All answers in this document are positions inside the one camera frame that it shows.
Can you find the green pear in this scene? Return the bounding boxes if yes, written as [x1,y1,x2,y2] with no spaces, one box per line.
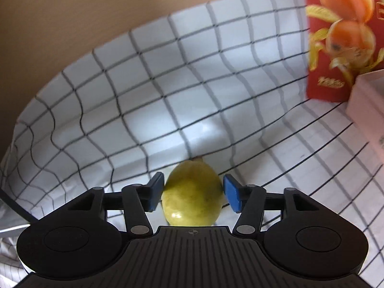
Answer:
[162,159,225,226]

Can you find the white black grid tablecloth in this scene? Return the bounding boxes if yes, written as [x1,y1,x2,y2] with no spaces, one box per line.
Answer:
[1,0,383,287]

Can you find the red fruit print bag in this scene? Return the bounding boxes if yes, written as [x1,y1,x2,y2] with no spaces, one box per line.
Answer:
[305,0,383,102]

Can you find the pink gift box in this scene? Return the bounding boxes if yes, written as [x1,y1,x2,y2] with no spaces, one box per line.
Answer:
[346,70,384,162]

